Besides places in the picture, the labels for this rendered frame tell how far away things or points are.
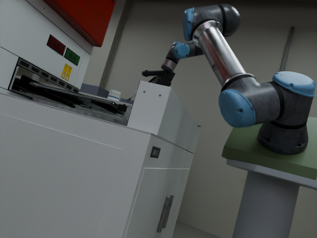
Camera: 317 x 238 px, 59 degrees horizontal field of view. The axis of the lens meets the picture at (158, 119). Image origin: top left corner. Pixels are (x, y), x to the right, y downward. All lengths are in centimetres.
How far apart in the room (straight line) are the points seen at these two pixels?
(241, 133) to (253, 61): 285
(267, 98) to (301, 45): 309
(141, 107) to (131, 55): 365
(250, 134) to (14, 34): 91
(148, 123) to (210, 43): 38
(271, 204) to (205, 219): 273
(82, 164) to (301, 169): 63
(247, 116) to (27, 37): 85
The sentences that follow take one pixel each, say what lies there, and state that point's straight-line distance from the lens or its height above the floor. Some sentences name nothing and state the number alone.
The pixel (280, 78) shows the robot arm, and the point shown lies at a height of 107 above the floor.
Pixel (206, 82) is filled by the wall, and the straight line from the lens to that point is 382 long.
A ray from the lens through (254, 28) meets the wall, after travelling 403.
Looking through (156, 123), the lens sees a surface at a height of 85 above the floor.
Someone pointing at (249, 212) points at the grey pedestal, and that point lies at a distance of 95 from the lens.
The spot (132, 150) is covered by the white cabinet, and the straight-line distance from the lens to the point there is 71.
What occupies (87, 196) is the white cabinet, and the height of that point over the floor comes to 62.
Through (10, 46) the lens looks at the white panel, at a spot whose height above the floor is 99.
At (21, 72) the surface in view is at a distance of 119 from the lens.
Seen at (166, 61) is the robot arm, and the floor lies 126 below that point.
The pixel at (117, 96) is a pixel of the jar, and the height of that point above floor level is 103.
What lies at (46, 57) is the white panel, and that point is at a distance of 129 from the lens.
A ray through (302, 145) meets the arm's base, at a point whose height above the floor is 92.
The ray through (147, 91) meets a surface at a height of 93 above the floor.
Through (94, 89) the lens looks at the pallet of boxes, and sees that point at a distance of 320.
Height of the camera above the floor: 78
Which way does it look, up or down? 6 degrees up
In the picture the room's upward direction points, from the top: 16 degrees clockwise
